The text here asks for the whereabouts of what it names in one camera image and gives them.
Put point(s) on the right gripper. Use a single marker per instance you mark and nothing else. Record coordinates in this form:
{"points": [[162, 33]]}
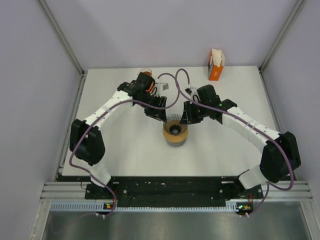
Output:
{"points": [[187, 117]]}

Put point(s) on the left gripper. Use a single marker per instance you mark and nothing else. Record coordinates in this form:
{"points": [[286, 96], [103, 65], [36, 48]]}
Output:
{"points": [[158, 114]]}

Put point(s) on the grey ribbed glass dripper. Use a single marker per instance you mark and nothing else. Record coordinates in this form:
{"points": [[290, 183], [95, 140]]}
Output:
{"points": [[173, 126]]}

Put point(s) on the grey glass server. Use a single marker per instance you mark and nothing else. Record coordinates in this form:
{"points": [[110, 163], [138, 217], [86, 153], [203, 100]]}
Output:
{"points": [[176, 144]]}

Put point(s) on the orange glass beaker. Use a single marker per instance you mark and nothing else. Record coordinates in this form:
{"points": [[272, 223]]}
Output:
{"points": [[147, 72]]}

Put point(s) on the orange filter box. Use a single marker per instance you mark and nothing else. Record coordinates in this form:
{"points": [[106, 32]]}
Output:
{"points": [[214, 72]]}

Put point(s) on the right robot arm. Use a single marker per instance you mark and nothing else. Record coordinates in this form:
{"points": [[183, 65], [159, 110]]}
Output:
{"points": [[279, 151]]}

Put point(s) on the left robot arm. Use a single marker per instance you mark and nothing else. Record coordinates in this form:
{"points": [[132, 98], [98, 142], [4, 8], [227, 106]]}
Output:
{"points": [[86, 136]]}

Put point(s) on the paper coffee filters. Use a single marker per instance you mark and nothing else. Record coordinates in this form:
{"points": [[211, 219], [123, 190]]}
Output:
{"points": [[217, 57]]}

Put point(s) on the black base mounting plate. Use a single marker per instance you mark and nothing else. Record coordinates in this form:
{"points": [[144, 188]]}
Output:
{"points": [[172, 191]]}

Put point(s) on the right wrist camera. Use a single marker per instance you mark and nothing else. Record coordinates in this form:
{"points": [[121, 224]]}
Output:
{"points": [[192, 92]]}

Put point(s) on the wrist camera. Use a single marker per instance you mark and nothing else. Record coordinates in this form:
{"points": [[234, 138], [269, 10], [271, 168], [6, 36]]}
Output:
{"points": [[192, 92], [159, 88]]}

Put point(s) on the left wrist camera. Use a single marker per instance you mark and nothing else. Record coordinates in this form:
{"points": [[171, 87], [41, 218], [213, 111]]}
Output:
{"points": [[159, 88]]}

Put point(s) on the slotted cable duct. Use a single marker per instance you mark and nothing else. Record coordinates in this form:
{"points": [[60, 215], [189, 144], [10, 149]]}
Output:
{"points": [[102, 207]]}

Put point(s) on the left aluminium corner post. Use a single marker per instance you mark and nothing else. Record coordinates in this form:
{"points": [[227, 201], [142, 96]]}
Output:
{"points": [[60, 35]]}

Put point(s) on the aluminium corner post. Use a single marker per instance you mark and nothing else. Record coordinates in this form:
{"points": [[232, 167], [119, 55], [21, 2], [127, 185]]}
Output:
{"points": [[289, 21], [60, 35]]}

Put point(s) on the right aluminium corner post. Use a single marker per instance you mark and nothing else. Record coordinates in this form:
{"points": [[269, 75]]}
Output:
{"points": [[289, 21]]}

